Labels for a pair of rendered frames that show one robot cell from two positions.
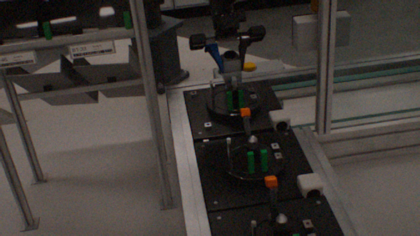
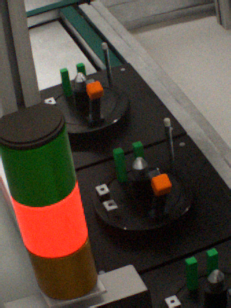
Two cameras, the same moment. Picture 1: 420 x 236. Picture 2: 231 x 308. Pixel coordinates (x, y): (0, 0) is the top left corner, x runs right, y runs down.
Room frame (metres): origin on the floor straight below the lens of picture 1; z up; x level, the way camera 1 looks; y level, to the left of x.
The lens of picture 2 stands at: (1.55, -0.31, 1.73)
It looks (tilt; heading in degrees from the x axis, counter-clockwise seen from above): 37 degrees down; 169
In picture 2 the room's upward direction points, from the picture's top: 9 degrees counter-clockwise
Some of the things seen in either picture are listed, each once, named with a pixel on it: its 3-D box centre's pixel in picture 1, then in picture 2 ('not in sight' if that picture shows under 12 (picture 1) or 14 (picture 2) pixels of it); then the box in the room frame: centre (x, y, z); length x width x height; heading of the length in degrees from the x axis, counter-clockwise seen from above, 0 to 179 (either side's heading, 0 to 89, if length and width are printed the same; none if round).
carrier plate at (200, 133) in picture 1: (233, 109); not in sight; (1.17, -0.08, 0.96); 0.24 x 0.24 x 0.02; 4
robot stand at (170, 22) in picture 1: (155, 52); not in sight; (1.56, 0.14, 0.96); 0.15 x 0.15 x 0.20; 48
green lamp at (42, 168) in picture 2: not in sight; (36, 157); (1.07, -0.27, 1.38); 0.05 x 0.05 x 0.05
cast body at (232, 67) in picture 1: (231, 67); not in sight; (1.16, -0.08, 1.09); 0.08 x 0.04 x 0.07; 5
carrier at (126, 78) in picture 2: not in sight; (82, 93); (0.43, -0.13, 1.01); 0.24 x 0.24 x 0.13; 4
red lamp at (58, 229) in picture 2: not in sight; (49, 212); (1.07, -0.27, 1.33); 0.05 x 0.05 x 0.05
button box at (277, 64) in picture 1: (249, 77); not in sight; (1.39, -0.14, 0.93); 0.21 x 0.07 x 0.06; 94
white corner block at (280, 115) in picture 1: (279, 121); not in sight; (1.08, -0.18, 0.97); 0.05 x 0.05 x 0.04; 4
